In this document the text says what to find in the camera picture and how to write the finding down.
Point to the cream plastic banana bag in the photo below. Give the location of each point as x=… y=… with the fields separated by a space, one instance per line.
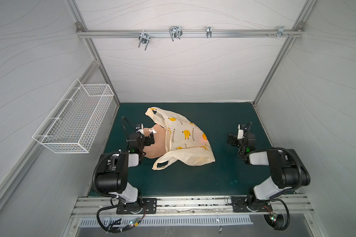
x=185 y=141

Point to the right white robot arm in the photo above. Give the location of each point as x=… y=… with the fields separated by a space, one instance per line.
x=287 y=172

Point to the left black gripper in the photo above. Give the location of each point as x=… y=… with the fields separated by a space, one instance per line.
x=149 y=140

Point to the white wire basket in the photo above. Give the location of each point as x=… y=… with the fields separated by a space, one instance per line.
x=71 y=127

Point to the aluminium top rail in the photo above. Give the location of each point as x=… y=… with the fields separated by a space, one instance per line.
x=102 y=34

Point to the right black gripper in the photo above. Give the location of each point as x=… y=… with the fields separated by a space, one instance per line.
x=233 y=139

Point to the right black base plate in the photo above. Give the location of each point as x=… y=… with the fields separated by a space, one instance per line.
x=240 y=204

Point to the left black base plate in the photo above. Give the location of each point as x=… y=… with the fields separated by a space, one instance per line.
x=144 y=205

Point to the pink wavy plate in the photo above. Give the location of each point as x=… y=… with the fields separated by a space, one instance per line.
x=157 y=149

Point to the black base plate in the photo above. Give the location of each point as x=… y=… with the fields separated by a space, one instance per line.
x=240 y=204
x=144 y=205

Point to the metal clamp hook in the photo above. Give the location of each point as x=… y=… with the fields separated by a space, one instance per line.
x=281 y=34
x=144 y=38
x=209 y=32
x=175 y=32

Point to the white vent strip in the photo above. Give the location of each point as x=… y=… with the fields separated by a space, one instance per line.
x=159 y=221

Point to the green table mat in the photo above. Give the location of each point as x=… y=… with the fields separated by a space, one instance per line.
x=228 y=175

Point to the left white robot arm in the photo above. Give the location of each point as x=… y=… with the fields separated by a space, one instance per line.
x=110 y=176

